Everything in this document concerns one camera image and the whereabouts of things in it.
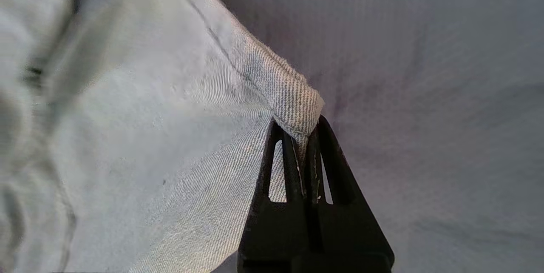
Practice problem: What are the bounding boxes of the light blue denim shorts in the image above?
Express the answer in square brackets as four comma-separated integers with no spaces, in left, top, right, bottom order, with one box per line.
[0,0,326,273]

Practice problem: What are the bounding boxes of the blue bed sheet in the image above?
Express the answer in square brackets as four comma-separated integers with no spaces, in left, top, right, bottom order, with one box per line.
[193,0,544,273]

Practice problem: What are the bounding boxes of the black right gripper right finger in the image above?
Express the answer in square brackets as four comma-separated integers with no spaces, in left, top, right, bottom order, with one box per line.
[304,114,395,265]

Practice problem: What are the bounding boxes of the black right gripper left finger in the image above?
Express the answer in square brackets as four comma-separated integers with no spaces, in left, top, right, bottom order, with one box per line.
[237,118,314,273]

